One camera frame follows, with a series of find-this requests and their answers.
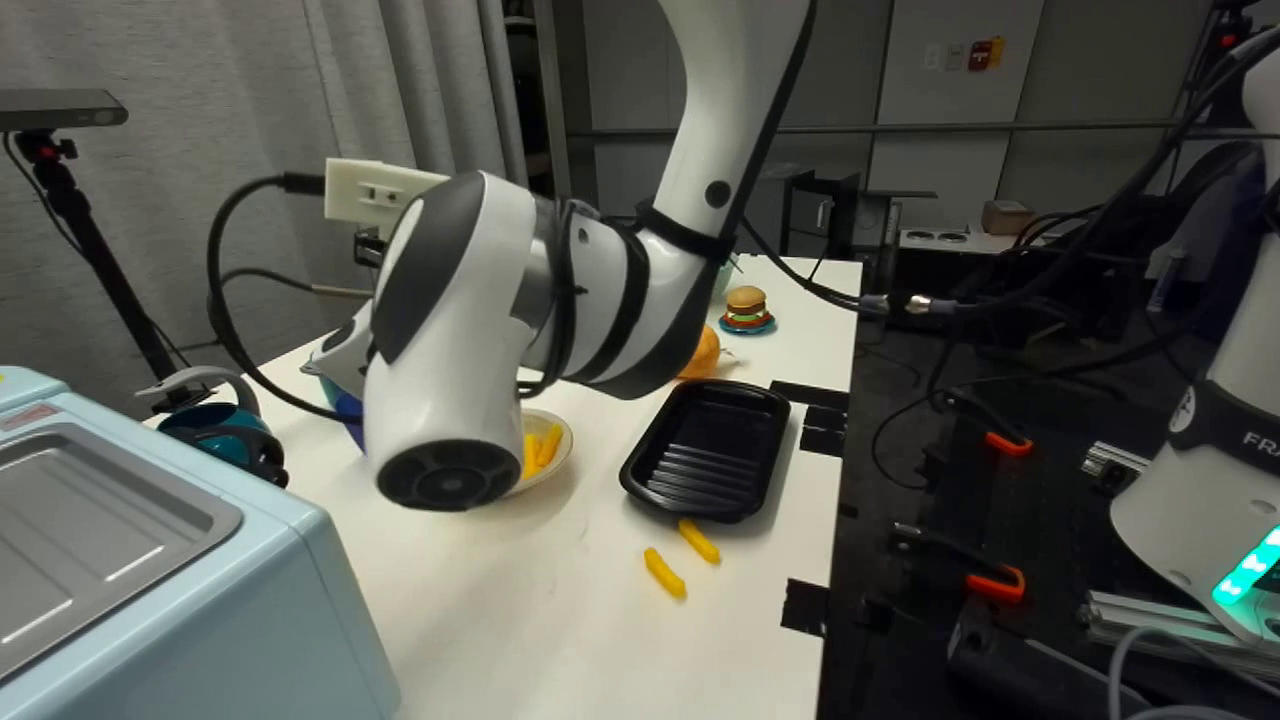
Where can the black rectangular tray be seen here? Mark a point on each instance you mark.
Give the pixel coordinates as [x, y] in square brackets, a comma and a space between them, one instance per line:
[705, 452]

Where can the light blue toaster oven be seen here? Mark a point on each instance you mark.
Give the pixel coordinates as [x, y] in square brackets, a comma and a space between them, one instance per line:
[163, 574]

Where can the cardboard box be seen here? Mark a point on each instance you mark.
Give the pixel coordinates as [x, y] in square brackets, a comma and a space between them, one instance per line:
[1008, 222]

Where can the orange wall sign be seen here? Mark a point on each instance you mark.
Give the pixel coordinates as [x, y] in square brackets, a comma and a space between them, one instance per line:
[988, 53]

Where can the white wall paper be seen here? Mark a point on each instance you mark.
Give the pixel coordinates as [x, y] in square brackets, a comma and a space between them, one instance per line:
[947, 58]

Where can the grey curtain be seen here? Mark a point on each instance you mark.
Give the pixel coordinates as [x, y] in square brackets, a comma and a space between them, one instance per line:
[163, 203]

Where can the black stand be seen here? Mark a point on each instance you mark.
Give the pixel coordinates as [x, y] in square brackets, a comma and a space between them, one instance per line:
[63, 109]

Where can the small blue plate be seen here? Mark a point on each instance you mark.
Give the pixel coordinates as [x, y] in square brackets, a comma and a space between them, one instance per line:
[744, 330]

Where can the toy burger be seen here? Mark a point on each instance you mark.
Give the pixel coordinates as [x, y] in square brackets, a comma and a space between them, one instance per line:
[744, 304]

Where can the single yellow toy fry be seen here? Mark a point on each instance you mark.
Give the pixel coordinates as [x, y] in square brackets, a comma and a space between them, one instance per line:
[664, 574]
[697, 541]

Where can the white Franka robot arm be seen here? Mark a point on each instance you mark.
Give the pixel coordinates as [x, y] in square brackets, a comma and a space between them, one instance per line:
[441, 401]

